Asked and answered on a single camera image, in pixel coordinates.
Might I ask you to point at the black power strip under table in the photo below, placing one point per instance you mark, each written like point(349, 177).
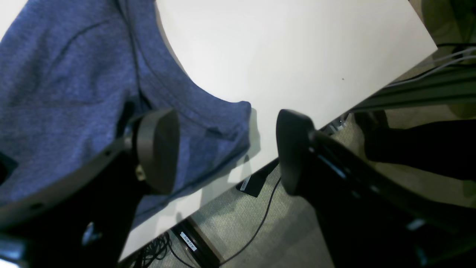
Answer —
point(253, 184)

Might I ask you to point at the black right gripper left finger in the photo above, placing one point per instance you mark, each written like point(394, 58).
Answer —
point(85, 218)

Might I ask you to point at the dark blue t-shirt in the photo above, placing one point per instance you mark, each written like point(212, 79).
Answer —
point(74, 72)

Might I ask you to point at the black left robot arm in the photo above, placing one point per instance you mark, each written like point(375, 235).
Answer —
point(445, 148)

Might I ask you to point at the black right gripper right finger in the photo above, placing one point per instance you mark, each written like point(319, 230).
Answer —
point(367, 220)

